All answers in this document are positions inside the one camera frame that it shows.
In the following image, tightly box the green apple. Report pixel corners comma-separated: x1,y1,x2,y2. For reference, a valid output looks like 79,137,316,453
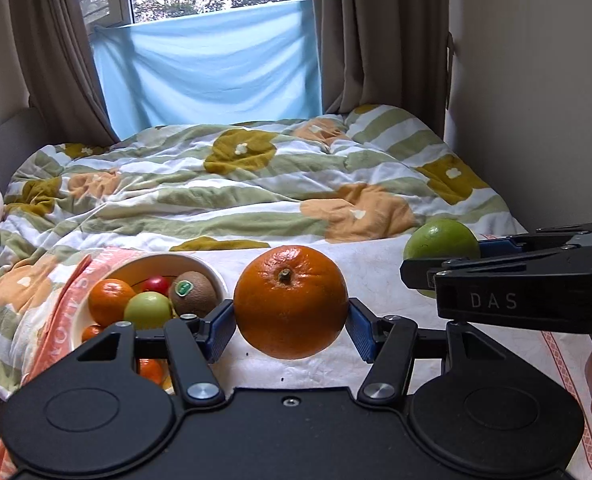
123,292,173,330
402,216,482,300

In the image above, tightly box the small mandarin orange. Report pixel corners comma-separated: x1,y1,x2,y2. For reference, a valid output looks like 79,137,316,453
81,324,104,344
138,359,167,386

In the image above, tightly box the large orange fruit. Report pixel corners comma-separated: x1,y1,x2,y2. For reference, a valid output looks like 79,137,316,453
233,245,349,360

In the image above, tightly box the brown kiwi with sticker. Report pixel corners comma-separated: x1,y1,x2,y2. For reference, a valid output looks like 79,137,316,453
168,271,219,318

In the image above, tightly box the red cherry tomato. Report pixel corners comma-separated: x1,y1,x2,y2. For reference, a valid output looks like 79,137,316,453
136,275,173,298

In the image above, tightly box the cream cartoon duck bowl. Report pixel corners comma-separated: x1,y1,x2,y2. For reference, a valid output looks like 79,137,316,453
69,252,230,348

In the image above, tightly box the large orange in bowl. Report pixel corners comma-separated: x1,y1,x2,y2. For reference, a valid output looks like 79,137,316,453
87,278,136,327

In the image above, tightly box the green striped floral duvet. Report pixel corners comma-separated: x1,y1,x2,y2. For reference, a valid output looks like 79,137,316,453
0,105,522,398

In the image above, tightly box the pink printed cloth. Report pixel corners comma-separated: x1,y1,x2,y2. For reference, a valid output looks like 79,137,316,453
0,247,147,480

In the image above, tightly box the right brown curtain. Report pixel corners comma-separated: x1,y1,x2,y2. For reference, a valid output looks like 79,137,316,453
312,0,449,133

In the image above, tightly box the brown curtain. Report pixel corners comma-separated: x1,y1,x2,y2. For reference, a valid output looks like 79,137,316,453
312,0,449,133
9,0,118,146

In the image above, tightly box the light blue window cloth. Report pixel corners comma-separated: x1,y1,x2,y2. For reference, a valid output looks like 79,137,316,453
90,0,323,139

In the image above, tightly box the grey bed headboard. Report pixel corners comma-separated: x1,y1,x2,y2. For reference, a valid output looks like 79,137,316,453
0,107,52,191

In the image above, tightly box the left brown curtain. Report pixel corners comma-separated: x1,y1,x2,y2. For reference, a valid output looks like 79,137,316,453
9,0,118,146

